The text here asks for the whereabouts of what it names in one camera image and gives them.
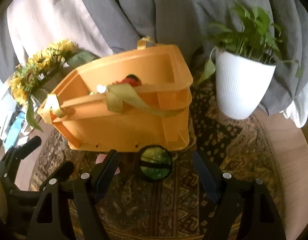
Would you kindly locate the patterned rug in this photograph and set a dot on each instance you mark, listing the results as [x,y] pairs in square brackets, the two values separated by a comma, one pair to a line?
[169,210]

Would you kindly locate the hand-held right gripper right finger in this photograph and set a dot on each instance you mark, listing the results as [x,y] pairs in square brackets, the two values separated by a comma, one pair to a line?
[206,177]

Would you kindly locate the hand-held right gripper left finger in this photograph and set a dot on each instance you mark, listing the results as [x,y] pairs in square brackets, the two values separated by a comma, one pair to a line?
[105,180]

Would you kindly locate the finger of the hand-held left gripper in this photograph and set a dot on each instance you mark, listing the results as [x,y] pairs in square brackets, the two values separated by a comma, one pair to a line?
[61,171]
[23,148]

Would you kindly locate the grey ribbed vase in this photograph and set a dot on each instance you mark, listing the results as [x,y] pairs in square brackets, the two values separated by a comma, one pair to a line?
[47,85]

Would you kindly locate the orange plastic basket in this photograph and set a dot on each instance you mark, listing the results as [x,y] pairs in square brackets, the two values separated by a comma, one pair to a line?
[124,122]

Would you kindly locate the white sheer curtain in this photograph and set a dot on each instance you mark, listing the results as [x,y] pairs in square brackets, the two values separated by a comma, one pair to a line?
[297,110]

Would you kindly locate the beige curtain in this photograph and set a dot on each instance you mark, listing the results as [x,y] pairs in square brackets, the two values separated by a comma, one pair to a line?
[56,15]

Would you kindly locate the green round pouch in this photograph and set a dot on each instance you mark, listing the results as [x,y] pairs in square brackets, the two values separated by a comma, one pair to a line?
[155,165]

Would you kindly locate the white ribbed plant pot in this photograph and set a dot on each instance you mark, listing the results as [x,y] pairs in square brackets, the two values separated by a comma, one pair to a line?
[240,87]

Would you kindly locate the green potted plant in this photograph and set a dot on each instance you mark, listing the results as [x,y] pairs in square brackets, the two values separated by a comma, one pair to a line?
[254,27]

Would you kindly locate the red pompom plush flower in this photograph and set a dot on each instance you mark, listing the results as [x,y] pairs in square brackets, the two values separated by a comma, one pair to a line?
[130,81]

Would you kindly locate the grey curtain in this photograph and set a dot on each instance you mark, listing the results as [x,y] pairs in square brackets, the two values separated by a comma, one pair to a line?
[181,10]
[3,55]

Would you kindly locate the sunflower bouquet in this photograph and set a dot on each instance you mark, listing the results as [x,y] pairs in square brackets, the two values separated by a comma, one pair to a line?
[36,67]

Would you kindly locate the blue cloth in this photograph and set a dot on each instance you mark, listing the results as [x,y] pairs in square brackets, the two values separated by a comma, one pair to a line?
[15,130]

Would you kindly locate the purple knitted hat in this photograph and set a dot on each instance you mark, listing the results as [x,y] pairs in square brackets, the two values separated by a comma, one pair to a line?
[101,158]

